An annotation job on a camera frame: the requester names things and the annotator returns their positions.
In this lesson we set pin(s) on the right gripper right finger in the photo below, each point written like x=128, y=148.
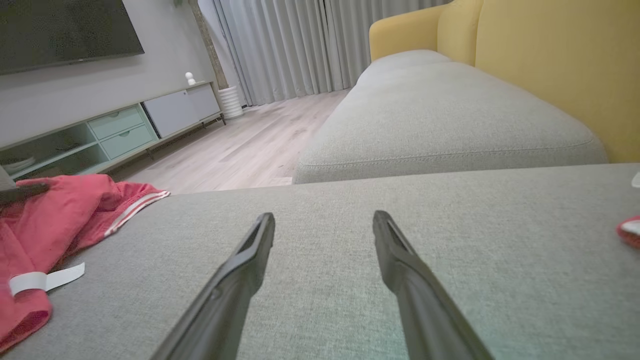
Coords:
x=430, y=320

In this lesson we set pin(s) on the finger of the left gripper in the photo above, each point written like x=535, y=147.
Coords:
x=22, y=194

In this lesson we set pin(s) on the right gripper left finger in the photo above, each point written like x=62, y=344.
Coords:
x=225, y=310

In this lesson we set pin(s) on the red basketball jersey number 23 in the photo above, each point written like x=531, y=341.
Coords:
x=60, y=220

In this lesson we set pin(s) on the red shorts with white stripe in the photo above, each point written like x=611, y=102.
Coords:
x=631, y=235

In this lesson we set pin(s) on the black flat television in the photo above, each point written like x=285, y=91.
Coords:
x=60, y=30

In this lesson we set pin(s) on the long low TV cabinet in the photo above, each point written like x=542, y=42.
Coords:
x=175, y=110

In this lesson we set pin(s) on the grey sofa seat cushion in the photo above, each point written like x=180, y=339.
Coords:
x=440, y=120
x=400, y=62

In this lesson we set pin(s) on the small white figurine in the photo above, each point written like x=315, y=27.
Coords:
x=190, y=80

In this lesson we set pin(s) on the white ribbed cylinder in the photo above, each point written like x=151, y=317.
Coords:
x=231, y=102

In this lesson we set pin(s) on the wooden pillar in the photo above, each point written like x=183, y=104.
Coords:
x=210, y=50

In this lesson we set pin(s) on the grey pleated curtain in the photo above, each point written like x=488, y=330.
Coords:
x=290, y=45

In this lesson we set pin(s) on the yellow sofa back cushion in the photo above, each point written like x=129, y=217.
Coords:
x=560, y=65
x=400, y=32
x=460, y=30

